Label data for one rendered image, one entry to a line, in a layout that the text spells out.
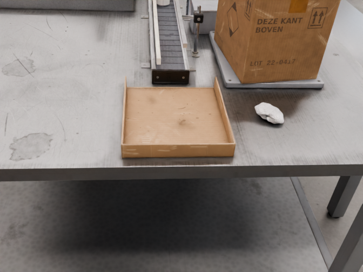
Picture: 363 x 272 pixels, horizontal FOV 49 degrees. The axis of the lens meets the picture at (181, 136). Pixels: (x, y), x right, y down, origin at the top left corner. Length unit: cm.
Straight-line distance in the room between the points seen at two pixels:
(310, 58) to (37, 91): 78
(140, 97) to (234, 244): 71
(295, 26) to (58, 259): 108
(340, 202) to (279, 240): 47
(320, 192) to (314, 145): 113
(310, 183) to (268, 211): 56
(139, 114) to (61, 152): 23
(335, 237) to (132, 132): 125
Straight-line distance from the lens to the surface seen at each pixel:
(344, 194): 193
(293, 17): 113
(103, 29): 151
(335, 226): 203
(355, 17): 189
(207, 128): 101
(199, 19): 129
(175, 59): 121
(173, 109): 106
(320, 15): 117
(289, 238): 161
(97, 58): 132
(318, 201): 210
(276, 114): 106
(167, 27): 141
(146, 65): 127
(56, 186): 174
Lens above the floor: 144
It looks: 39 degrees down
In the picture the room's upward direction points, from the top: 4 degrees clockwise
